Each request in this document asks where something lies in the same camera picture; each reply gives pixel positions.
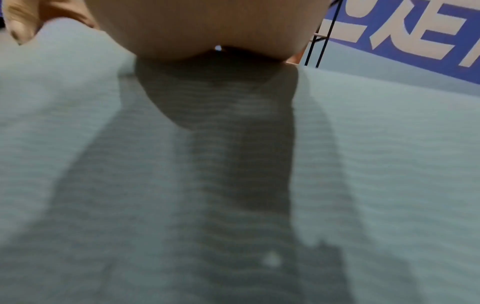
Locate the person's right hand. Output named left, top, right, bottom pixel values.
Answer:
left=0, top=0, right=331, bottom=63

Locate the black metal mat rack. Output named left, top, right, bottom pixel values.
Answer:
left=303, top=0, right=343, bottom=69

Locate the light blue yoga mat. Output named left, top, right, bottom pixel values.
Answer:
left=0, top=18, right=480, bottom=304

